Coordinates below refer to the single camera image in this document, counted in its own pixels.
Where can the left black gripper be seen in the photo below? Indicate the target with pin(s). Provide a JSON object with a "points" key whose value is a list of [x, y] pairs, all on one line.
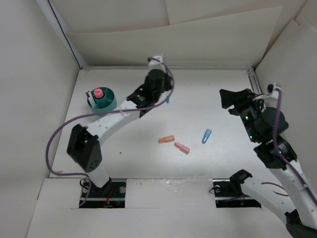
{"points": [[168, 80]]}

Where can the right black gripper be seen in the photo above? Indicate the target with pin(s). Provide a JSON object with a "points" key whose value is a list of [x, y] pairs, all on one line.
{"points": [[229, 97]]}

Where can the pink capped glue stick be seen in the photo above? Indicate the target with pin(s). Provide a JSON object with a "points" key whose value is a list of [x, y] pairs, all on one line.
{"points": [[99, 93]]}

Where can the white pen red cap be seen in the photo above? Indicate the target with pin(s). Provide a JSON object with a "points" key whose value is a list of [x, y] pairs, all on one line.
{"points": [[92, 102]]}

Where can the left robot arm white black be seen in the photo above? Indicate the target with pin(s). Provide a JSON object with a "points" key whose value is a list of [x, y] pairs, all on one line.
{"points": [[85, 142]]}

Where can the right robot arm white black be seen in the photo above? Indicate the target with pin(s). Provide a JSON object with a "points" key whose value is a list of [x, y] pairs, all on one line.
{"points": [[299, 215]]}

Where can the blue highlighter marker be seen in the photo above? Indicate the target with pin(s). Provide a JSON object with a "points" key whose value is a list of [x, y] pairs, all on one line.
{"points": [[206, 136]]}

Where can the teal round compartment organizer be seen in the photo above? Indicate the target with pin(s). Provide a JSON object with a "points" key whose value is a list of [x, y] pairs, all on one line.
{"points": [[107, 103]]}

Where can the orange highlighter marker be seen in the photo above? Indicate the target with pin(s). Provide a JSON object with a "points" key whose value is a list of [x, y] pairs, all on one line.
{"points": [[166, 139]]}

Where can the pink highlighter marker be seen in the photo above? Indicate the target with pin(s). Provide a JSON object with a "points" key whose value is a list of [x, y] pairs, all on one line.
{"points": [[182, 148]]}

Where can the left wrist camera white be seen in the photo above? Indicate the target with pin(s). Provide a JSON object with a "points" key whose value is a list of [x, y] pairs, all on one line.
{"points": [[155, 62]]}

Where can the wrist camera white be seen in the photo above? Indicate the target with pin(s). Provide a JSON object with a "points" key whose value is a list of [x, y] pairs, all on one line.
{"points": [[155, 62], [271, 92]]}

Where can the aluminium rail right side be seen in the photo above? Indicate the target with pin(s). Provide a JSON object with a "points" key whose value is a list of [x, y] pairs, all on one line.
{"points": [[255, 86]]}

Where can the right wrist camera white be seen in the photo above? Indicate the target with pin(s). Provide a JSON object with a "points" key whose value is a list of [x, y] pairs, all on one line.
{"points": [[271, 92]]}

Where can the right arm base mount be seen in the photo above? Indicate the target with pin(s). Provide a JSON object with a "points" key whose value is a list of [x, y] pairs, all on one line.
{"points": [[228, 193]]}

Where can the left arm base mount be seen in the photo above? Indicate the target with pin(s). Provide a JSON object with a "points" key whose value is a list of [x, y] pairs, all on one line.
{"points": [[112, 197]]}

